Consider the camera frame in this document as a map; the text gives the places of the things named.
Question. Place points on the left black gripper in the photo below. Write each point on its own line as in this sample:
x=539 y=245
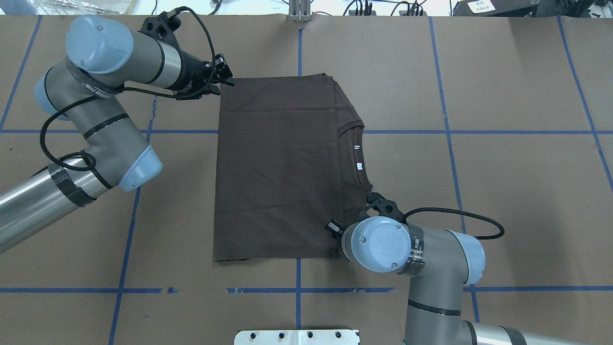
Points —
x=192 y=73

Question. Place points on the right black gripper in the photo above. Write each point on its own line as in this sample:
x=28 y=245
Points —
x=332 y=227

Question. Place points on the dark brown t-shirt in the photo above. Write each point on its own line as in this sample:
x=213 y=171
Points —
x=289 y=160

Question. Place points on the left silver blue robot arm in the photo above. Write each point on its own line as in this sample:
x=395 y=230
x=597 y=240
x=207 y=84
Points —
x=89 y=139

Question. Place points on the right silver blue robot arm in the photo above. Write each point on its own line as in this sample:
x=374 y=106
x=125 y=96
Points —
x=439 y=264

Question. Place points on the black box with white label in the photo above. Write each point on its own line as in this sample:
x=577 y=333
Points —
x=494 y=8

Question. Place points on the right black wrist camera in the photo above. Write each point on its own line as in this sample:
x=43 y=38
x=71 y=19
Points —
x=378 y=204

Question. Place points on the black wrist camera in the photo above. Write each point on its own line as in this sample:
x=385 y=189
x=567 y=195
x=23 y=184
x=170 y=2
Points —
x=378 y=204
x=162 y=27

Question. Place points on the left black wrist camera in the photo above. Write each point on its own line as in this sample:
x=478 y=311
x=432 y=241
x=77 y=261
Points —
x=162 y=27

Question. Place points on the aluminium frame post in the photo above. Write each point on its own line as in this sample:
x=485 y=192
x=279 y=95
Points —
x=299 y=11

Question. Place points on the white pedestal column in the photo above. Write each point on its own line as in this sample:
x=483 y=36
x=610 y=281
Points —
x=298 y=337

